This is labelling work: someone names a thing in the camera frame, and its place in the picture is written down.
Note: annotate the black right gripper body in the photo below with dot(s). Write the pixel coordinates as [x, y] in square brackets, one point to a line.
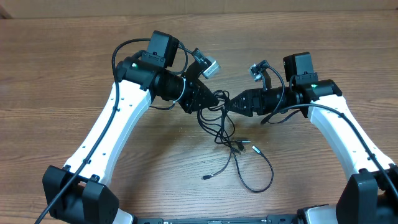
[272, 99]

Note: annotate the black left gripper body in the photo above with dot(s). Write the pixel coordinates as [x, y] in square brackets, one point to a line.
[191, 95]

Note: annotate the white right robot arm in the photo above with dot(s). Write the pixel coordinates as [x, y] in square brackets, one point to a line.
[370, 195]

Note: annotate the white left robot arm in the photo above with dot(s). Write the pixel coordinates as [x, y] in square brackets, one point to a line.
[79, 191]

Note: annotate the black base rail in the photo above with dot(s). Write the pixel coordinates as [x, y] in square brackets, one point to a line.
[217, 220]

